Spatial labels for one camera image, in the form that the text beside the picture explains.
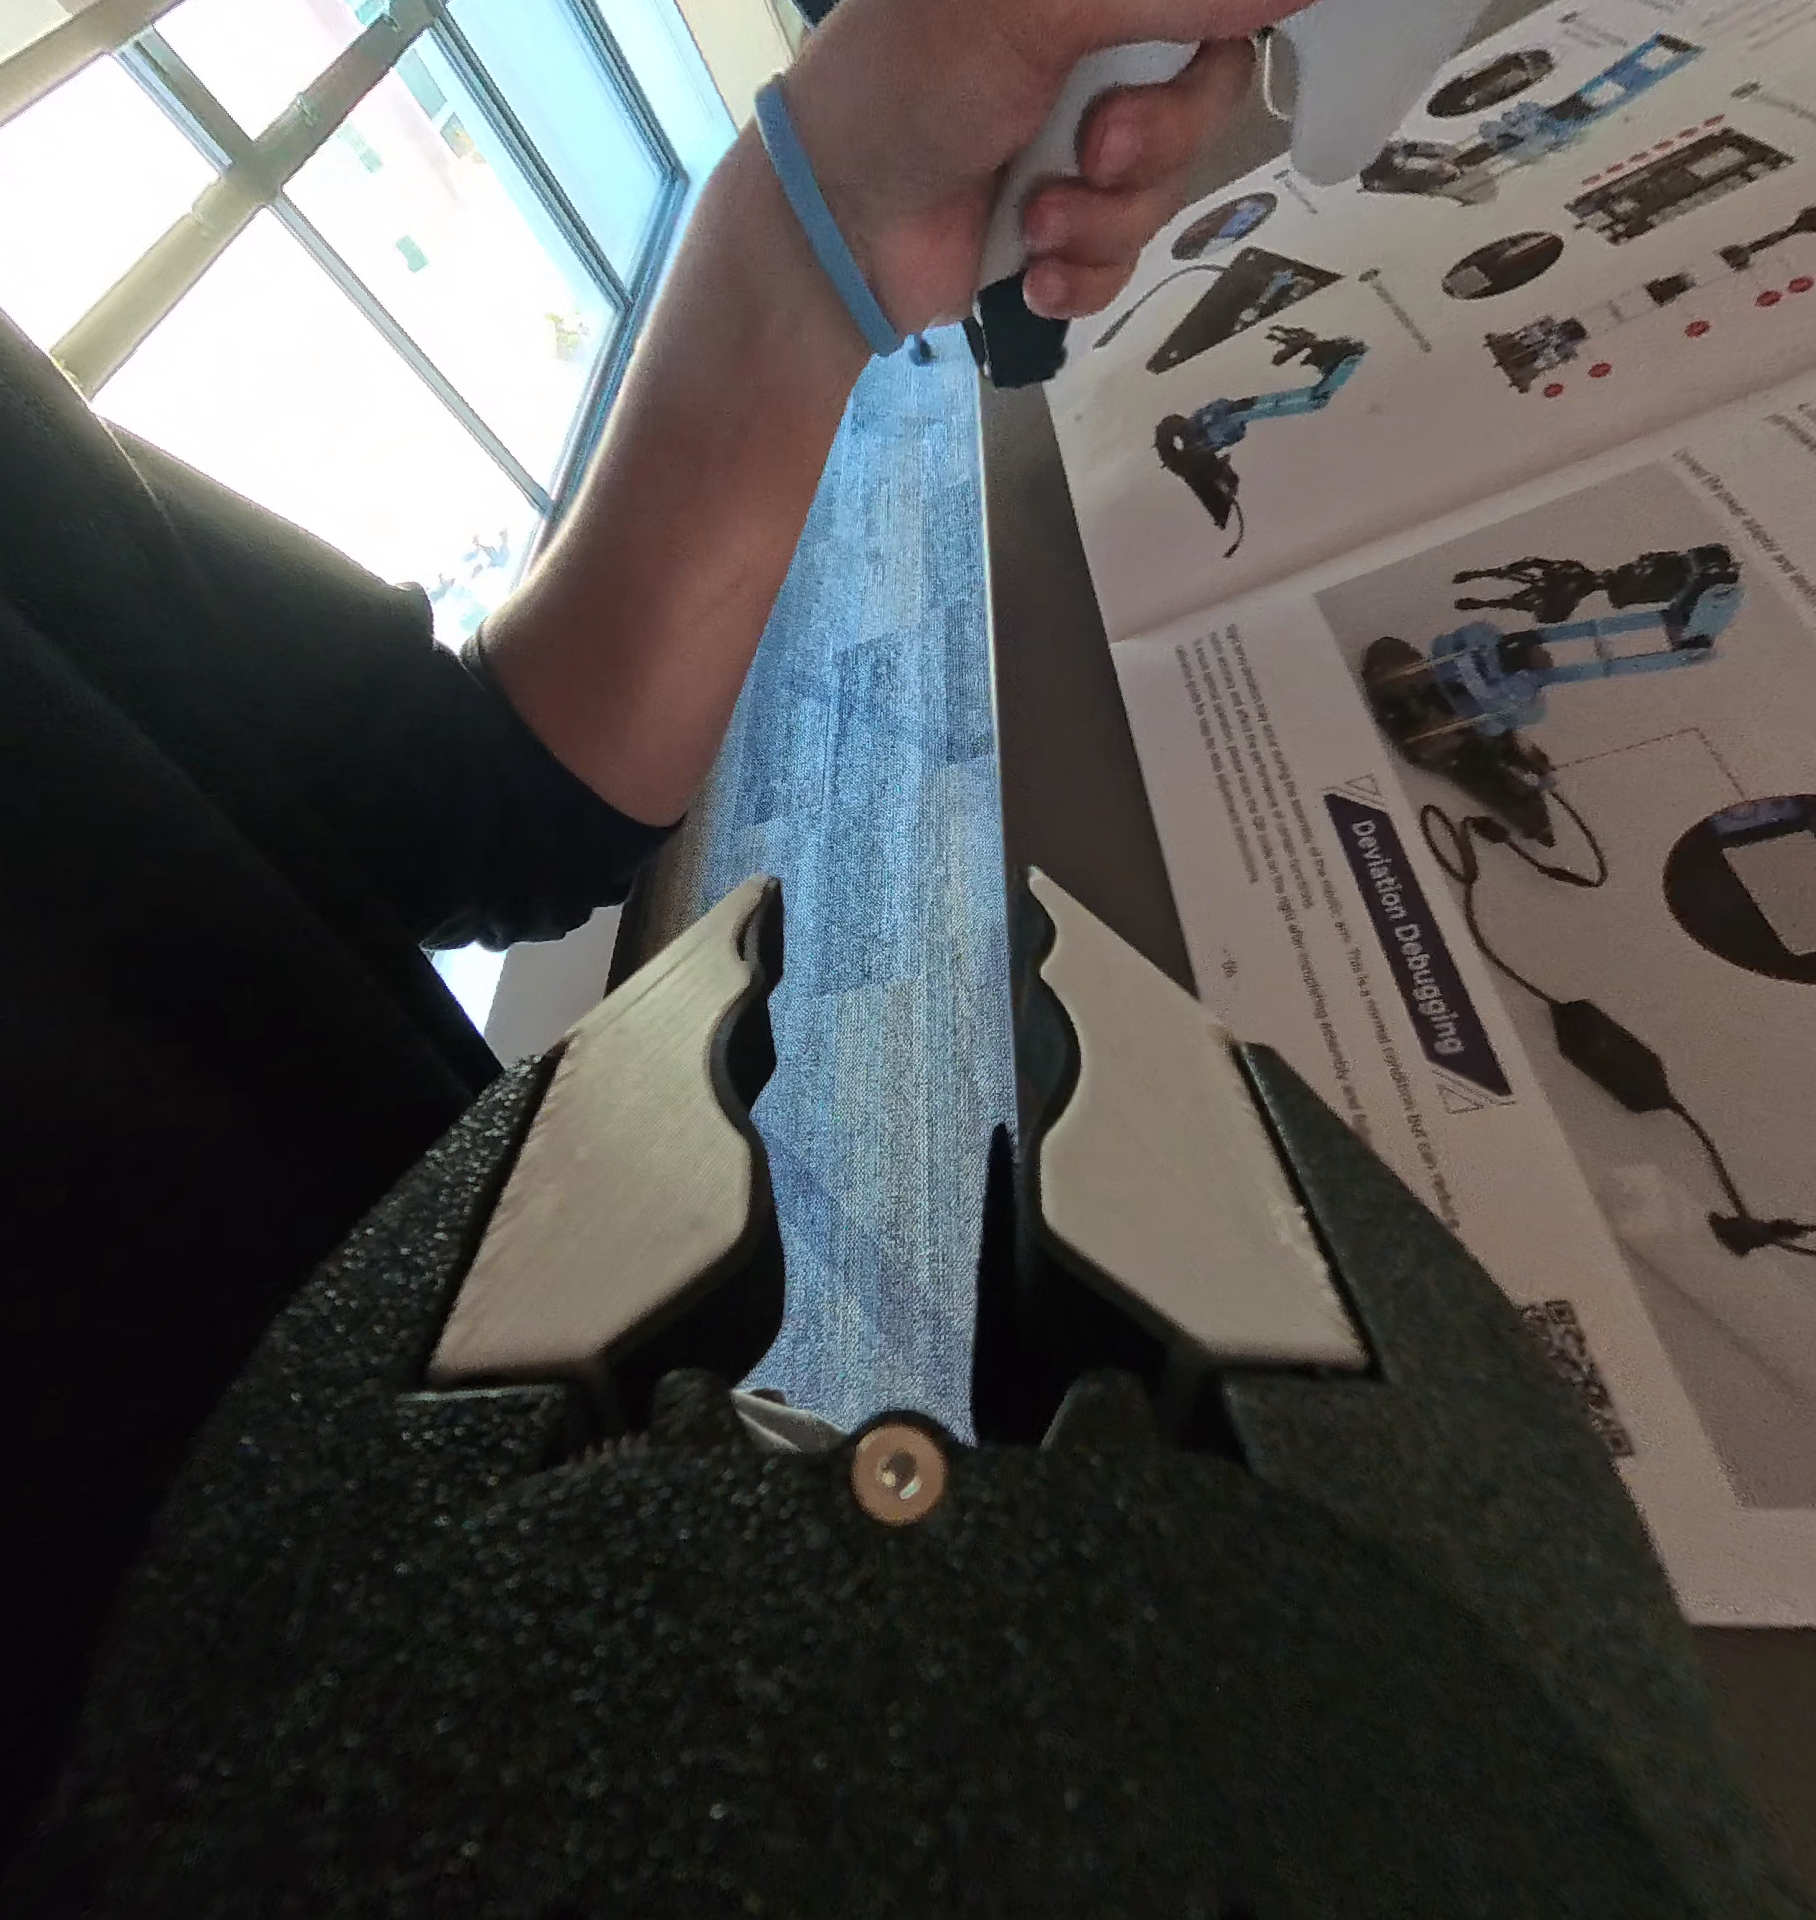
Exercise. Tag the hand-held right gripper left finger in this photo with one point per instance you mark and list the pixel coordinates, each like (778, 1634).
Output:
(610, 1203)

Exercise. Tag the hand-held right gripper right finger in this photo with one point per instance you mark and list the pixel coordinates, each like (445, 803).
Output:
(1196, 1203)

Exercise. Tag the person's left forearm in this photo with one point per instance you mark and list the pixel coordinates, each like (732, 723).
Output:
(654, 521)

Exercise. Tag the person's left hand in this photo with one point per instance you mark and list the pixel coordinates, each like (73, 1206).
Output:
(924, 134)

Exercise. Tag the instruction manual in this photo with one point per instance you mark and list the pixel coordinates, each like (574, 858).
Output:
(1299, 749)

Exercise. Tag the blue wristband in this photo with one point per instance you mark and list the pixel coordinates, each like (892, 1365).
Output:
(811, 210)

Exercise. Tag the large glass window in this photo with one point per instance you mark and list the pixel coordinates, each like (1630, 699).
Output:
(396, 224)

